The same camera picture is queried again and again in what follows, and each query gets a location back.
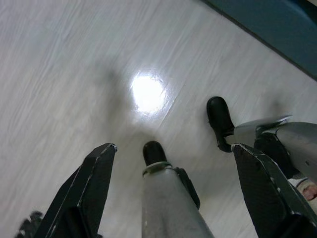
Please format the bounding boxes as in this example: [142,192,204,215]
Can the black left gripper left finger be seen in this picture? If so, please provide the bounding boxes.
[34,142,118,238]

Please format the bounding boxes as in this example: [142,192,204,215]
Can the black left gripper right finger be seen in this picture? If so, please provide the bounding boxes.
[232,143,317,238]

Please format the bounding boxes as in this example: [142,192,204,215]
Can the silver right robot leg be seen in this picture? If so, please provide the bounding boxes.
[207,96,317,180]

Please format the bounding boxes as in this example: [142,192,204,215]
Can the silver robot leg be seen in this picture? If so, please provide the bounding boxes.
[142,140,215,238]
[207,96,317,180]

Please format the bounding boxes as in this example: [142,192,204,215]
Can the silver left robot leg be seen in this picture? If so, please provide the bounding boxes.
[142,140,215,238]

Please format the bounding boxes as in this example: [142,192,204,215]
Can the teal upholstered bed frame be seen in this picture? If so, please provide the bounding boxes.
[200,0,317,81]

